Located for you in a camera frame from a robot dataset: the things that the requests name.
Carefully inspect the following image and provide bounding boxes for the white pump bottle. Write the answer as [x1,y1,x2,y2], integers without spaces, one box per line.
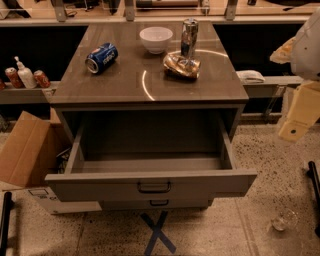
[14,56,37,89]

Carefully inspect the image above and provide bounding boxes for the grey drawer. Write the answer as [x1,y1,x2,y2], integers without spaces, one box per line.
[99,199,213,211]
[46,110,257,201]

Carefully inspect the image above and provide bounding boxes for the black bar right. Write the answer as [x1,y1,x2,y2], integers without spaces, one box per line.
[306,161,320,237]

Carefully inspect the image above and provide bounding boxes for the white bowl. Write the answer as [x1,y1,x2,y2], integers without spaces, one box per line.
[139,27,173,54]

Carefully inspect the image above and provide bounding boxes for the red soda can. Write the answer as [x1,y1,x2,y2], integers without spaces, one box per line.
[34,70,51,88]
[5,67,24,89]

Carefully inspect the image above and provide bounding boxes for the red soda can left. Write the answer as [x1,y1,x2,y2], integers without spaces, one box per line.
[5,67,24,89]

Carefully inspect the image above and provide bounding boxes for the black bar left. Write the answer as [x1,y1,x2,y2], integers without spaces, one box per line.
[0,192,13,256]

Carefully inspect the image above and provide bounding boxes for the grey bottom drawer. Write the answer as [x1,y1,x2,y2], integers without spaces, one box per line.
[99,199,213,211]

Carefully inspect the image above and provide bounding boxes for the black bar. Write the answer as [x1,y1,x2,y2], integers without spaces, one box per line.
[306,161,320,237]
[0,192,13,256]

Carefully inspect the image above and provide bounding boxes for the tall silver can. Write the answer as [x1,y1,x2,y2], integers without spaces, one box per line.
[181,18,198,58]

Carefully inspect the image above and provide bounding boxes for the red soda can right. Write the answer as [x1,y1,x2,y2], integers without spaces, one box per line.
[34,70,51,88]

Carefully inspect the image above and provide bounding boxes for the brown cardboard box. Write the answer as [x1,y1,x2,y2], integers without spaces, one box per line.
[0,110,102,214]

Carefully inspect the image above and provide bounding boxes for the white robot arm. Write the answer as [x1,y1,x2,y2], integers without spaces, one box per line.
[270,8,320,142]

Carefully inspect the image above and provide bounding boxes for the blue pepsi can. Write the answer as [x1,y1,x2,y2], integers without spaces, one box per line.
[85,43,118,74]

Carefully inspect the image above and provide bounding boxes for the grey top drawer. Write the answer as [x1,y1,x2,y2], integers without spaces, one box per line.
[46,110,257,201]

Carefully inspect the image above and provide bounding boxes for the clear glass on floor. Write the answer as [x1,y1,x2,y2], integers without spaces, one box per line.
[271,208,298,232]

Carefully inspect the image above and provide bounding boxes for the grey drawer cabinet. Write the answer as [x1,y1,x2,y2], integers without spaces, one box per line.
[50,20,250,212]

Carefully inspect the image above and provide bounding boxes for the white folded cloth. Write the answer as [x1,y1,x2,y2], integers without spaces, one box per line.
[236,70,265,84]

